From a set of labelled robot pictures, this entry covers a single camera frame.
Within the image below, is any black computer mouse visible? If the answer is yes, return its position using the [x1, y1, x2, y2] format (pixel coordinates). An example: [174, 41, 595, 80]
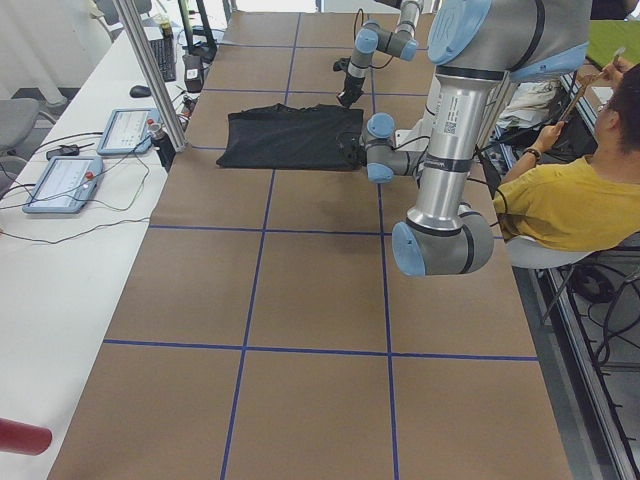
[129, 85, 151, 99]

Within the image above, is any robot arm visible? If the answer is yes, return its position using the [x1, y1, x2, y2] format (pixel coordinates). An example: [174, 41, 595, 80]
[333, 0, 424, 108]
[361, 0, 592, 276]

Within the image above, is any red cylinder bottle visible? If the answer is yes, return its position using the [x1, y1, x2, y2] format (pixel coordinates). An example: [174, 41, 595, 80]
[0, 418, 52, 456]

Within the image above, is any person in yellow shirt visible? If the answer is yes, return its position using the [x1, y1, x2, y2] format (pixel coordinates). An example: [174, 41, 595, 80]
[493, 58, 639, 251]

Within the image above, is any upper teach pendant tablet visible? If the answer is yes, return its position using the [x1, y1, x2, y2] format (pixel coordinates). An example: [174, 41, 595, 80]
[96, 108, 160, 156]

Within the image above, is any black computer keyboard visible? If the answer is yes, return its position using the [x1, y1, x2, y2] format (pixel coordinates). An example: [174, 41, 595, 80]
[149, 38, 176, 82]

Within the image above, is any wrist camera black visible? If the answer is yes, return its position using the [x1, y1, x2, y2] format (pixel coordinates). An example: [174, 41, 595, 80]
[332, 57, 350, 72]

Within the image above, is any teach pendant tablet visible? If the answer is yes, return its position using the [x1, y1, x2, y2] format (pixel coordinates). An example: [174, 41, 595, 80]
[22, 156, 104, 214]
[96, 108, 160, 156]

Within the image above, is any aluminium frame post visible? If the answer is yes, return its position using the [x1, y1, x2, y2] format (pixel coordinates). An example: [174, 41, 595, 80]
[113, 0, 187, 152]

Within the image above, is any black graphic t-shirt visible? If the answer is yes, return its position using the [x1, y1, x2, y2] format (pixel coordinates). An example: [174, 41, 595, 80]
[217, 104, 363, 171]

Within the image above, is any lower teach pendant tablet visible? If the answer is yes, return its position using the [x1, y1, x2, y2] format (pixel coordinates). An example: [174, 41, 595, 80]
[22, 156, 104, 214]

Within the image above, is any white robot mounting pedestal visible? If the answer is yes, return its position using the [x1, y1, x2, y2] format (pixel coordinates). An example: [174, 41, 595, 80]
[396, 83, 440, 151]

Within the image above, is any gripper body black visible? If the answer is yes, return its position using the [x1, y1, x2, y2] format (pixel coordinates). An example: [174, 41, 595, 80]
[341, 74, 365, 101]
[337, 137, 366, 170]

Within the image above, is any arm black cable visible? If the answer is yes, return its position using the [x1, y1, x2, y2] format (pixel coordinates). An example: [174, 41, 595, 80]
[353, 7, 396, 71]
[472, 144, 511, 231]

